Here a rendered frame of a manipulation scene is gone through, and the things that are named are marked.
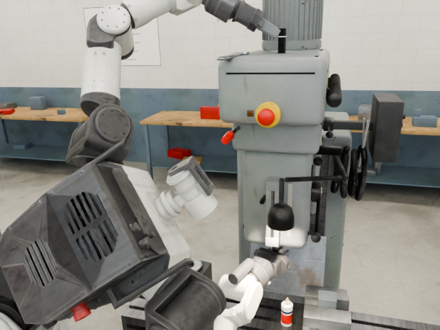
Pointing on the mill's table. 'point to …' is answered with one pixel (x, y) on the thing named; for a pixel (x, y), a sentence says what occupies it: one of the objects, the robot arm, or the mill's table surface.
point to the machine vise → (311, 296)
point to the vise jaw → (327, 318)
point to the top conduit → (334, 91)
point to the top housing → (275, 86)
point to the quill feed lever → (316, 208)
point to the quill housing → (258, 214)
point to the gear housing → (277, 138)
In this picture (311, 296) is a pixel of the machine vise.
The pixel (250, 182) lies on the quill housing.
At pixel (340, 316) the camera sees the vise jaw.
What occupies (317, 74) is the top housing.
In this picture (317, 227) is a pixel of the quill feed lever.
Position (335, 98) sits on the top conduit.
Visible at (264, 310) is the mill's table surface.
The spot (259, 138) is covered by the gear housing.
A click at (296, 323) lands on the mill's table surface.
